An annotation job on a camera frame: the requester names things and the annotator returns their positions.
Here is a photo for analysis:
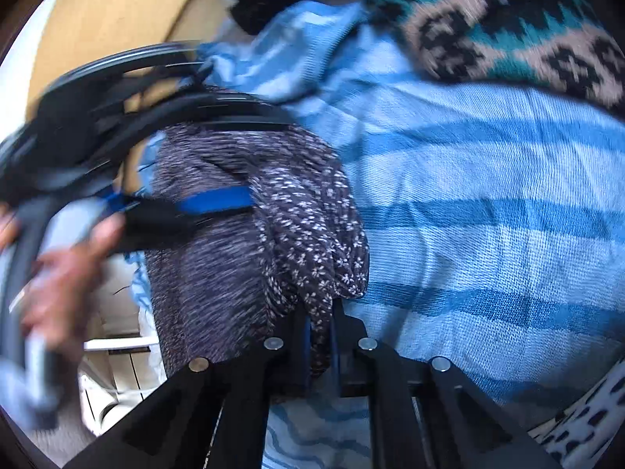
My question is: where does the dark floral pleated garment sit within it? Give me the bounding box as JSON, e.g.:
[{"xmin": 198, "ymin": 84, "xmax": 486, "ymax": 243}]
[{"xmin": 145, "ymin": 124, "xmax": 370, "ymax": 375}]

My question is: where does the person's left hand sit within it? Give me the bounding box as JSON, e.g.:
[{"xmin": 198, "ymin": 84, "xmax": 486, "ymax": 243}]
[{"xmin": 21, "ymin": 214, "xmax": 125, "ymax": 363}]

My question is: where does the white shelf unit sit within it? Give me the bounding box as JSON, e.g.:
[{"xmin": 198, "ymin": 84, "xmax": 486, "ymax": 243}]
[{"xmin": 79, "ymin": 253, "xmax": 165, "ymax": 436}]

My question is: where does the wooden headboard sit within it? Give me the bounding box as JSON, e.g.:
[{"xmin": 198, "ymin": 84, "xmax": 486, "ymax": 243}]
[{"xmin": 27, "ymin": 0, "xmax": 227, "ymax": 116}]

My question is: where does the black white spotted cloth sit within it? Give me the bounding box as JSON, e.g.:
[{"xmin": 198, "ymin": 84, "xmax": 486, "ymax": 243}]
[{"xmin": 529, "ymin": 358, "xmax": 624, "ymax": 468}]

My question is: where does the blue striped bed sheet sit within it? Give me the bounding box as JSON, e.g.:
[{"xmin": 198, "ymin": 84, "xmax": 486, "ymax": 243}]
[{"xmin": 124, "ymin": 0, "xmax": 625, "ymax": 469}]

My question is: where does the teal patterned knit sweater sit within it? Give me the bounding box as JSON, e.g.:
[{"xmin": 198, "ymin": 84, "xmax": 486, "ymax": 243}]
[{"xmin": 369, "ymin": 0, "xmax": 624, "ymax": 115}]

